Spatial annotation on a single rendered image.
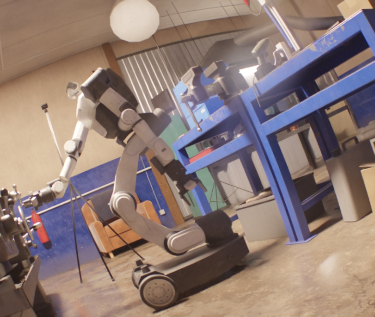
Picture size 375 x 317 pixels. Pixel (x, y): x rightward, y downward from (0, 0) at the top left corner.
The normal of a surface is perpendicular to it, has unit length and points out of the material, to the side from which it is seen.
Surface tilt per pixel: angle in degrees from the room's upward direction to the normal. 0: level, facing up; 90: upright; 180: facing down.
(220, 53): 82
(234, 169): 90
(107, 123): 113
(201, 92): 90
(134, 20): 119
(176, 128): 90
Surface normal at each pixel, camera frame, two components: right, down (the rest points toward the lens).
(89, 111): -0.30, 0.30
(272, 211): -0.84, 0.34
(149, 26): 0.25, 0.68
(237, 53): 0.27, -0.33
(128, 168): 0.17, 0.29
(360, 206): 0.14, -0.12
